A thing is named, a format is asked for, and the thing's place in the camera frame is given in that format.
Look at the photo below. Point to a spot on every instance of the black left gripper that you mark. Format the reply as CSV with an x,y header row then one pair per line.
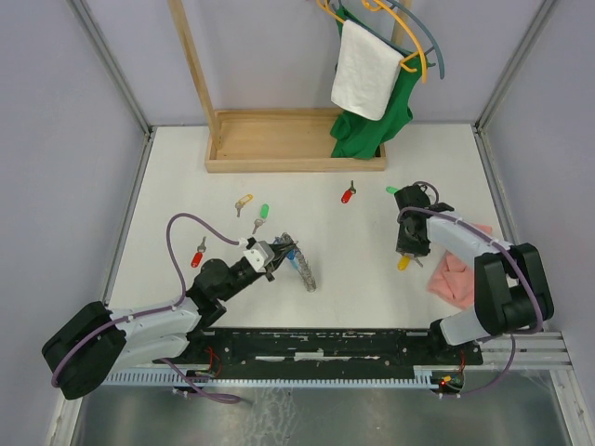
x,y
280,252

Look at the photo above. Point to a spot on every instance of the metal keyring holder with keys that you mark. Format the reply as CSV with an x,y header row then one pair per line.
x,y
298,262

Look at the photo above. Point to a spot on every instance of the key with yellow oval tag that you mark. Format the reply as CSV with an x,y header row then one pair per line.
x,y
406,261

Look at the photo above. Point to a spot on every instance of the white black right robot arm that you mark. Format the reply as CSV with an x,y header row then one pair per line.
x,y
506,283

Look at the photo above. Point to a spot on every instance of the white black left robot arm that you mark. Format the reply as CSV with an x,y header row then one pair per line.
x,y
98,341

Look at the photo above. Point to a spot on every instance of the key with light green tag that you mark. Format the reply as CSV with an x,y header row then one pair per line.
x,y
262,216

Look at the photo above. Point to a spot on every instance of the key with red tag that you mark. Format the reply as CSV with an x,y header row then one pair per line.
x,y
199,254
349,193

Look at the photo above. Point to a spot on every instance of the wooden clothes rack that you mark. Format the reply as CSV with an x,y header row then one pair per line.
x,y
267,140

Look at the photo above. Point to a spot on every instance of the green shirt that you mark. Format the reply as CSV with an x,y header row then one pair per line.
x,y
359,138

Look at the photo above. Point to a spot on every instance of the pink cloth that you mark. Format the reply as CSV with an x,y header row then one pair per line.
x,y
453,278

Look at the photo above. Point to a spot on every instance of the white towel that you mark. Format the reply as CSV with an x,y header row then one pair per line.
x,y
366,72

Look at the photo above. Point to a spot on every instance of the yellow clothes hanger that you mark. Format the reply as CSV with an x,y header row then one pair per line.
x,y
400,13

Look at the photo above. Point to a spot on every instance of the grey clothes hanger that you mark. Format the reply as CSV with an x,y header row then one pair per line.
x,y
434,52

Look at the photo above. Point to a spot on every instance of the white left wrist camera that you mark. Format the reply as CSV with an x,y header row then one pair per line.
x,y
258,254

